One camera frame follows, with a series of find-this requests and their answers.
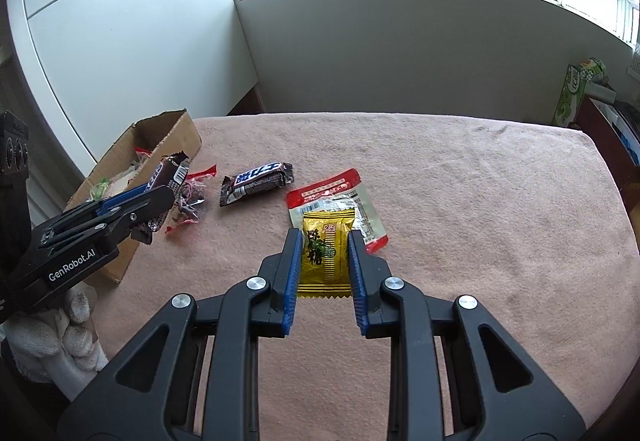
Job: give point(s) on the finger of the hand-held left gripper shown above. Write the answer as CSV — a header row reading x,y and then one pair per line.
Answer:
x,y
150,206
120,198

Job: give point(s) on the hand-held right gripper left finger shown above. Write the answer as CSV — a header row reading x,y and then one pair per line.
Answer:
x,y
295,271

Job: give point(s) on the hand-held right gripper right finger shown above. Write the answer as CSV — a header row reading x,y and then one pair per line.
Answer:
x,y
356,281

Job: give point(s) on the dark chocolate bar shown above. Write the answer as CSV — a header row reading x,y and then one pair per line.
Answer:
x,y
257,181
167,173

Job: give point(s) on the brown cardboard box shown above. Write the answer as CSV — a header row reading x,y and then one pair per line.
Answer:
x,y
185,136

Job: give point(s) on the person's left hand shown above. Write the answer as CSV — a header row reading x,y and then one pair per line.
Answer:
x,y
55,336

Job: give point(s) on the clear red-ended candy packet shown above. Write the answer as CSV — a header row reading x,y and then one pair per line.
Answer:
x,y
192,196

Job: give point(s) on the red white snack packet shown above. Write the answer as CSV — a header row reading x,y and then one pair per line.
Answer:
x,y
370,221

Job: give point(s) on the white cabinet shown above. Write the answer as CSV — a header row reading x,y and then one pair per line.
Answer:
x,y
125,46

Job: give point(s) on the red wooden box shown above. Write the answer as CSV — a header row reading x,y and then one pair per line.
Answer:
x,y
595,131

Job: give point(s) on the green carton box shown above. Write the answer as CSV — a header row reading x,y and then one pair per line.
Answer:
x,y
570,96

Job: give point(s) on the white carton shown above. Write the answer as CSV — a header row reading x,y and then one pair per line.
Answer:
x,y
602,95

